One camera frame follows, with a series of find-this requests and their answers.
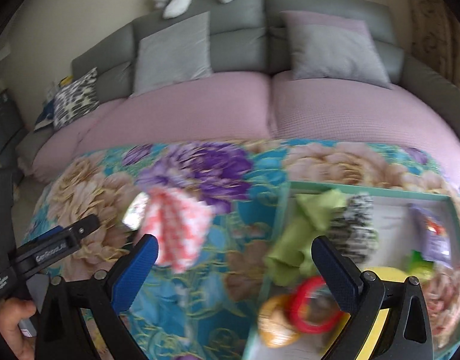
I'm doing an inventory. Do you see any floral quilted blanket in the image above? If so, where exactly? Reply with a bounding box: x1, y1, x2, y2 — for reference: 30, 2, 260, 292
27, 139, 460, 359

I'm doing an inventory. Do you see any grey pillow left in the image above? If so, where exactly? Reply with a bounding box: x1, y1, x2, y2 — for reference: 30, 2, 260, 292
132, 12, 213, 97

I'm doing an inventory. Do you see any dark cabinet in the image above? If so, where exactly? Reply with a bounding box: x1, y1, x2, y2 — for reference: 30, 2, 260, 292
0, 89, 28, 167

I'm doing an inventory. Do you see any blue item behind pillow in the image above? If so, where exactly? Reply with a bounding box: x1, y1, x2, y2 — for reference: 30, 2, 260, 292
34, 100, 54, 132

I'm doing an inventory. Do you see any grey purple pillow right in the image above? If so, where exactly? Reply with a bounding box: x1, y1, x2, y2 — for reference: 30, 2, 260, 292
281, 10, 390, 88

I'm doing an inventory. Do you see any red tape roll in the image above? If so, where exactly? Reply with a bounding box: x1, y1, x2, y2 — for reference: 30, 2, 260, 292
287, 275, 344, 335

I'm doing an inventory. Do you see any teal white tray box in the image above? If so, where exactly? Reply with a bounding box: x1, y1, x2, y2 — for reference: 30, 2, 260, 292
242, 181, 460, 359

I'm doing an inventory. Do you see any pink sofa seat cover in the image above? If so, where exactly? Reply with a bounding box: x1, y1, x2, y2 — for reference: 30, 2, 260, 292
29, 72, 460, 185

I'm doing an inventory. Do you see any pink white fluffy cloth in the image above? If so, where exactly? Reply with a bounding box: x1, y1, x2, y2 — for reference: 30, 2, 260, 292
135, 186, 214, 274

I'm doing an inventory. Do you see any person's left hand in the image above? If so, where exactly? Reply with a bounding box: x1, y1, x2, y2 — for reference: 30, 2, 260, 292
0, 298, 37, 360

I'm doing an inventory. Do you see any leopard print scrunchie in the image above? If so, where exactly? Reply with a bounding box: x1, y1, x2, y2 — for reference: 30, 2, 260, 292
327, 193, 379, 264

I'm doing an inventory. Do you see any green tissue pack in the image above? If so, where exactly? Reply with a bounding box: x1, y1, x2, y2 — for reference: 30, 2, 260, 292
122, 192, 150, 231

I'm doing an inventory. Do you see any purple cartoon tissue pack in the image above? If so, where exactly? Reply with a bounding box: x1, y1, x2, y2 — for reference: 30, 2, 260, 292
408, 203, 452, 267

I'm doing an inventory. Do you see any green yellow sponge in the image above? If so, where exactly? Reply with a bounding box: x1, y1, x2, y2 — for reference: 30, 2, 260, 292
357, 267, 434, 359

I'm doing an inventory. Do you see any green cloth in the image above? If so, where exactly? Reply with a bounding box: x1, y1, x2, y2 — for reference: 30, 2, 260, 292
264, 189, 346, 287

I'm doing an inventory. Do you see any grey sofa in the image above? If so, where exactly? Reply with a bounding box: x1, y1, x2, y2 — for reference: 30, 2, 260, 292
24, 0, 460, 171

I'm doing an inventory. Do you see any beige tape roll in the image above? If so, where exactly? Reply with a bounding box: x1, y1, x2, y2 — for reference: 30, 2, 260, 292
257, 294, 301, 349

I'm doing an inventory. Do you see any black white patterned pillow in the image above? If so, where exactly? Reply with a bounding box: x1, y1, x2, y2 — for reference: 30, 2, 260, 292
54, 67, 99, 131

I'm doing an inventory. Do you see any beige patterned curtain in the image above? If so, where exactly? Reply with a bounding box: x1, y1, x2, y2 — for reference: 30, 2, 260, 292
409, 0, 460, 89

